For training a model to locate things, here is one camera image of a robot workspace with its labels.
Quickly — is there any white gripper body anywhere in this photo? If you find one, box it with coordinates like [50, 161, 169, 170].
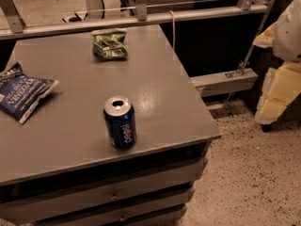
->
[273, 0, 301, 62]

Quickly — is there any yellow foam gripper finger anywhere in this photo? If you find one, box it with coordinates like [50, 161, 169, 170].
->
[255, 61, 301, 123]

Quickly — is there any blue pepsi can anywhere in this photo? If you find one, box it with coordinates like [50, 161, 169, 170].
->
[103, 96, 136, 150]

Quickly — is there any dark cabinet on wheels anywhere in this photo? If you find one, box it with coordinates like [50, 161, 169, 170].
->
[246, 47, 301, 133]

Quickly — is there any green snack bag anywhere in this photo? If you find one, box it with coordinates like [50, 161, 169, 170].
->
[92, 28, 128, 60]

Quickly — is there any grey drawer cabinet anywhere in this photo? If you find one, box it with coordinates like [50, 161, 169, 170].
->
[0, 25, 220, 226]

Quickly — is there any blue vinegar chip bag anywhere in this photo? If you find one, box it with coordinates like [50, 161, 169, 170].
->
[0, 63, 59, 124]

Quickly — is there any white cable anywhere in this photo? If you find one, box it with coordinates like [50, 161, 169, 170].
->
[168, 9, 177, 51]

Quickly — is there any grey metal rail frame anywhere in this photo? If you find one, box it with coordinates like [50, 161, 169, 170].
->
[0, 0, 275, 97]

